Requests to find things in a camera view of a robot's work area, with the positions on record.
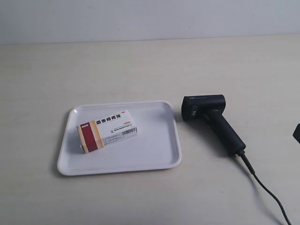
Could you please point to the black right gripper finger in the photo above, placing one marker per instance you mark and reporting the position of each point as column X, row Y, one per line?
column 296, row 133

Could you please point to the black handheld barcode scanner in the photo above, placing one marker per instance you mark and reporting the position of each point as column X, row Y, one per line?
column 210, row 108

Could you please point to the white red medicine box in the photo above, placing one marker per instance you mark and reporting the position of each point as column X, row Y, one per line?
column 97, row 134

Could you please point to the white plastic tray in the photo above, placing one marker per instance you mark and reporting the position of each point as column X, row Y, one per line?
column 156, row 145

